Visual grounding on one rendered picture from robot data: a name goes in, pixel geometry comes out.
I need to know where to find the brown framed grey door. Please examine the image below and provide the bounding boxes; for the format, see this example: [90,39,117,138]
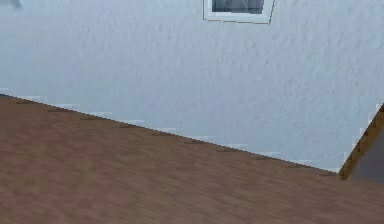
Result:
[338,103,384,184]

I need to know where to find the white framed wall picture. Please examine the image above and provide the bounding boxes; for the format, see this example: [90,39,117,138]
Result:
[202,0,276,25]

